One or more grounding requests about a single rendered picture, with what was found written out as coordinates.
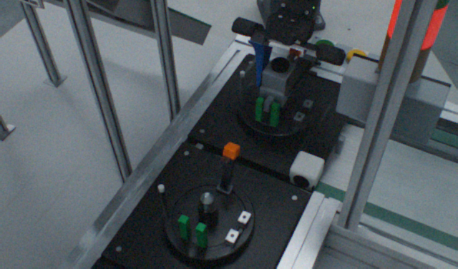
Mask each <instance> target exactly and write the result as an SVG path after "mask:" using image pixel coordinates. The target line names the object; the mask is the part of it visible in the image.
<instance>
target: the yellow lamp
mask: <svg viewBox="0 0 458 269"><path fill-rule="evenodd" d="M389 42H390V37H389V35H388V33H386V37H385V40H384V44H383V47H382V50H381V55H380V57H379V62H378V68H379V71H380V72H381V69H382V66H383V63H384V59H385V56H386V51H387V49H388V46H389Z"/></svg>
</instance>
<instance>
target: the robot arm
mask: <svg viewBox="0 0 458 269"><path fill-rule="evenodd" d="M319 2H320V0H282V1H281V5H280V9H279V10H278V12H275V13H274V14H272V15H270V16H269V17H268V20H267V24H266V28H265V29H264V26H263V25H262V24H259V23H256V22H254V21H250V20H247V19H243V18H240V17H238V18H237V19H236V20H235V21H234V22H233V25H232V28H231V31H232V32H233V33H235V34H239V35H242V36H246V37H250V40H248V43H249V44H251V46H252V47H253V49H254V52H255V59H256V84H257V87H260V86H261V84H262V72H263V70H264V69H265V68H266V66H267V65H268V62H269V59H270V56H271V52H272V49H273V47H270V46H269V43H270V42H273V43H276V44H280V45H283V46H285V47H289V48H292V49H295V50H298V51H301V52H303V57H298V58H297V62H296V66H295V69H294V70H293V73H292V75H291V78H290V80H289V82H288V84H287V87H286V90H285V93H284V96H285V97H287V96H288V95H289V94H290V92H291V91H292V90H293V88H294V87H295V86H296V85H297V83H298V82H299V81H300V79H301V78H302V77H303V76H304V75H305V74H306V73H307V72H308V71H309V70H310V69H311V68H312V67H313V66H315V67H316V66H317V65H318V66H320V65H321V63H320V61H322V62H326V63H329V64H332V65H336V66H341V65H342V64H343V62H344V59H345V56H346V54H345V51H344V50H342V49H340V48H337V47H333V46H331V45H328V44H324V43H321V44H319V45H315V44H311V43H308V42H307V41H308V40H309V39H310V38H311V37H312V34H313V29H314V23H315V20H314V19H315V17H316V12H317V9H318V5H319ZM297 40H298V41H299V42H300V44H297V43H295V42H296V41H297ZM298 46H299V47H298Z"/></svg>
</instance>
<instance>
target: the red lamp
mask: <svg viewBox="0 0 458 269"><path fill-rule="evenodd" d="M400 4H401V0H396V1H395V4H394V8H393V11H392V15H391V19H390V22H389V26H388V29H387V33H388V35H389V37H390V38H391V34H392V32H393V29H394V25H395V21H396V17H397V14H398V12H399V7H400Z"/></svg>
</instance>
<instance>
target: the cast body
mask: <svg viewBox="0 0 458 269"><path fill-rule="evenodd" d="M295 66H296V64H294V63H291V62H289V61H288V60H287V59H285V58H283V57H276V58H275V57H272V59H271V60H270V61H269V63H268V65H267V66H266V68H265V69H264V70H263V72H262V85H261V87H260V97H262V98H264V99H265V101H264V104H263V111H265V112H269V111H270V109H271V105H272V104H273V103H274V102H275V103H278V104H280V107H283V105H284V104H285V102H286V100H287V99H288V97H289V95H290V94H289V95H288V96H287V97H285V96H284V93H285V90H286V87H287V84H288V82H289V80H290V78H291V75H292V73H293V70H294V69H295ZM291 92H292V91H291ZM291 92H290V93H291Z"/></svg>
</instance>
